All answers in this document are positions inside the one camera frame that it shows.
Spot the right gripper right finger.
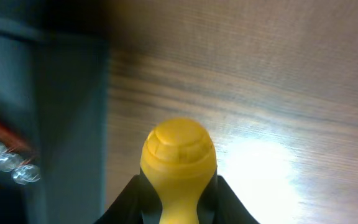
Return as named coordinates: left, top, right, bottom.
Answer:
left=197, top=174, right=259, bottom=224

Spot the dark green box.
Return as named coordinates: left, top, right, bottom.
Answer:
left=0, top=0, right=109, bottom=223

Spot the yellow black stubby screwdriver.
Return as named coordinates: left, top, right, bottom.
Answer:
left=139, top=118, right=218, bottom=224

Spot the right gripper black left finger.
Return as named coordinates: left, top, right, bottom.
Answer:
left=94, top=174, right=162, bottom=224

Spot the orange socket rail with sockets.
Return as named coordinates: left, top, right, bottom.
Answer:
left=0, top=123, right=41, bottom=185

